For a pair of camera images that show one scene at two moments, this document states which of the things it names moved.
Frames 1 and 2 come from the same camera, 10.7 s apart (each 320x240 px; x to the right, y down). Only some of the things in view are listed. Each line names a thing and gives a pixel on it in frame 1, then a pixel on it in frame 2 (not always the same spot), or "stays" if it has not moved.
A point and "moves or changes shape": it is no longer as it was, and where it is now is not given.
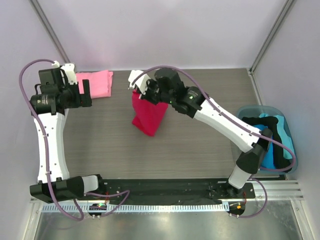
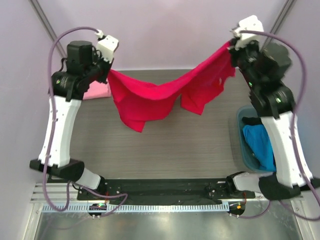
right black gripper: (151, 94) to (236, 55)
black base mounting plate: (201, 191) stays
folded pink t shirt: (100, 82) stays
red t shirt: (148, 115) moves or changes shape
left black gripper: (85, 93) to (105, 69)
